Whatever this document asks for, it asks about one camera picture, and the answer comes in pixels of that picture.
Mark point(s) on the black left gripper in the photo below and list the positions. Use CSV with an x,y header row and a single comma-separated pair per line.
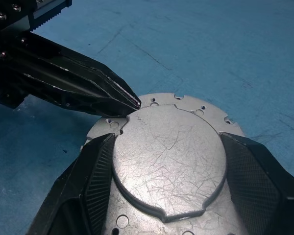
x,y
12,14

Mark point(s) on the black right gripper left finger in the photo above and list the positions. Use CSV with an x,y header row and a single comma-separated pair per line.
x,y
88,186

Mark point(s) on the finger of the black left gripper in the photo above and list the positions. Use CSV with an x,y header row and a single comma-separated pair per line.
x,y
71,90
88,63

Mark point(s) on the silver finned motor lid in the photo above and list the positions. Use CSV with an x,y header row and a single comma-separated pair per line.
x,y
169,159

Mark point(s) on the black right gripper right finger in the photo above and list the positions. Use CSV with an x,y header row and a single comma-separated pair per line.
x,y
259,183

